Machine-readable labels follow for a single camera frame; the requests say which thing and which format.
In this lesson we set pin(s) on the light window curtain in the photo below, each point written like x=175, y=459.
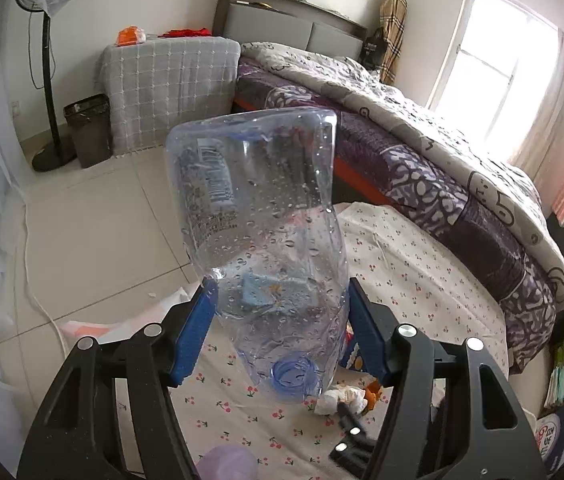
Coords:
x=557, y=110

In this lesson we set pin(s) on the blue and red carton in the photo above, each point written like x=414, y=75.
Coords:
x=354, y=357

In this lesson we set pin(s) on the light blue small carton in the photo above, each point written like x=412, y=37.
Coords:
x=257, y=292

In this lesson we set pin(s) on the plaid cloth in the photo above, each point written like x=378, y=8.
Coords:
x=394, y=25

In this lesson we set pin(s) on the white tissue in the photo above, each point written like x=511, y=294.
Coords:
x=339, y=400

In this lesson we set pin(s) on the standing fan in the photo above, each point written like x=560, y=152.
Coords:
x=49, y=85

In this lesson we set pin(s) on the orange peel piece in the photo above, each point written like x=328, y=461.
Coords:
x=373, y=394

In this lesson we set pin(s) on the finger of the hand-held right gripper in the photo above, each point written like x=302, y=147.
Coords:
x=354, y=442

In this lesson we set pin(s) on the dark waste bin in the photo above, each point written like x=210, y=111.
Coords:
x=89, y=132

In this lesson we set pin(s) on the red cloth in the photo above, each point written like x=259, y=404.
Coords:
x=184, y=33

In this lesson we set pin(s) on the purple patterned bed sheet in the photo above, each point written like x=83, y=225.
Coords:
x=412, y=180

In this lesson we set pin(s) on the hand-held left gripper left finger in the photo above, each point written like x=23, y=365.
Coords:
x=194, y=332

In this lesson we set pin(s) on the nightstand under grid cloth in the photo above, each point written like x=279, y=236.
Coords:
x=171, y=90

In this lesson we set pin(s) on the black bag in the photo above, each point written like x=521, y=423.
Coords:
x=373, y=50

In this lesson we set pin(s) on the dark bed with grey headboard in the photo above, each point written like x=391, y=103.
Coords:
x=282, y=22

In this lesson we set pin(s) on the orange bag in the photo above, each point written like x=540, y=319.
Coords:
x=130, y=36

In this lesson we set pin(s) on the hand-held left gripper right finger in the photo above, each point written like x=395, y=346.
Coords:
x=369, y=337

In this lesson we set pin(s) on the window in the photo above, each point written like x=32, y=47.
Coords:
x=492, y=60

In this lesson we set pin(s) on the grey cartoon print quilt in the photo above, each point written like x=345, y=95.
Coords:
x=412, y=120

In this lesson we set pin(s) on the person's purple clothing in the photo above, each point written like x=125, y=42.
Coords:
x=229, y=465

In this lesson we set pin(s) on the white pink-edged bag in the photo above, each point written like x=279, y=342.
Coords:
x=96, y=330

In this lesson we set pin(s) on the clear plastic bottle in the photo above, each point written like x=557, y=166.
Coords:
x=262, y=185

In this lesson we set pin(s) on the cherry print tablecloth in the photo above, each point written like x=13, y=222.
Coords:
x=412, y=285

